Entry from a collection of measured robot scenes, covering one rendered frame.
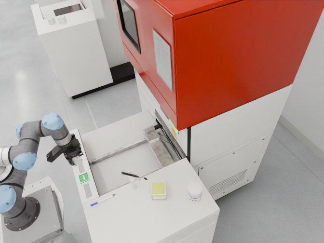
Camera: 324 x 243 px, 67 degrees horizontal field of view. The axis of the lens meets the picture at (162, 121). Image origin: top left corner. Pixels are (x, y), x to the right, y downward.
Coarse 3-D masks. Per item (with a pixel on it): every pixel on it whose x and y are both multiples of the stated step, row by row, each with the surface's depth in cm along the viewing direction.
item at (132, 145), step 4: (140, 140) 169; (144, 140) 169; (128, 144) 167; (132, 144) 167; (136, 144) 168; (140, 144) 170; (120, 148) 165; (124, 148) 166; (128, 148) 167; (108, 152) 164; (112, 152) 164; (116, 152) 164; (120, 152) 166; (100, 156) 162; (104, 156) 162; (108, 156) 164; (92, 160) 161; (96, 160) 161; (100, 160) 163
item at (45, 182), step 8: (48, 176) 158; (32, 184) 155; (40, 184) 155; (48, 184) 155; (24, 192) 152; (32, 192) 152; (56, 192) 150; (0, 216) 143; (0, 224) 140; (0, 232) 137; (0, 240) 134; (48, 240) 132; (56, 240) 132
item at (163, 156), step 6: (150, 144) 162; (156, 144) 162; (162, 144) 161; (156, 150) 158; (162, 150) 158; (156, 156) 156; (162, 156) 155; (168, 156) 155; (162, 162) 152; (168, 162) 152
